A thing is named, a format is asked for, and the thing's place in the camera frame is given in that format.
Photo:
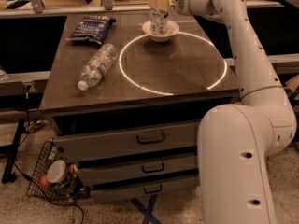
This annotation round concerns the grey drawer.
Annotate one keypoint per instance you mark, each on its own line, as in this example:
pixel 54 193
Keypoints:
pixel 96 146
pixel 143 186
pixel 137 169

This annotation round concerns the top grey drawer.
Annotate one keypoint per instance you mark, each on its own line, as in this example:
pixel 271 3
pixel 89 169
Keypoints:
pixel 96 146

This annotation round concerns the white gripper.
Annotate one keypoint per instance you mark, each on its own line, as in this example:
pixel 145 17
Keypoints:
pixel 187 7

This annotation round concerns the bottom grey drawer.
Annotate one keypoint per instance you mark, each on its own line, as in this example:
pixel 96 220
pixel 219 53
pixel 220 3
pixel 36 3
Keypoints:
pixel 143 186

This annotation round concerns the blue chip bag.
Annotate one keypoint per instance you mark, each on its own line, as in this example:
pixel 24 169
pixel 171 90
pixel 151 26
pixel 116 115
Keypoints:
pixel 92 28

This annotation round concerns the black left stand leg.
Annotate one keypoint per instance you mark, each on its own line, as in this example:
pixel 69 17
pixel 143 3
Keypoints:
pixel 11 151

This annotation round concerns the grey drawer cabinet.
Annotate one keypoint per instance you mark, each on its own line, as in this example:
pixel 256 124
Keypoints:
pixel 150 84

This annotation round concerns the white paper bowl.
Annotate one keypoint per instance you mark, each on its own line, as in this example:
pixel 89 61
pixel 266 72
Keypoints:
pixel 172 29

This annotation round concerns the clear plastic bottle lying down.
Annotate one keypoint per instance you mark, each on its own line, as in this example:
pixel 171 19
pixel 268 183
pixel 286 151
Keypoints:
pixel 97 67

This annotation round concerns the clear plastic bottle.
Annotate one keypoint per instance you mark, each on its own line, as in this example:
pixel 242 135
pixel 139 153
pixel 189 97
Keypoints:
pixel 158 20
pixel 97 67

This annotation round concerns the orange ball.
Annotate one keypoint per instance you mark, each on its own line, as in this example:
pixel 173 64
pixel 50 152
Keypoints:
pixel 43 182

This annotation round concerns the black wire basket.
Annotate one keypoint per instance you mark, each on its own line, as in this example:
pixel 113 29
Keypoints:
pixel 68 188

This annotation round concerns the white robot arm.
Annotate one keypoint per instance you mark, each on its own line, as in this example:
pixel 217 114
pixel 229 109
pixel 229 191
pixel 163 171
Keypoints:
pixel 235 139

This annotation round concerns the middle grey drawer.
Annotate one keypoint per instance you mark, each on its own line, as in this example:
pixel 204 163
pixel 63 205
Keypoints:
pixel 137 169

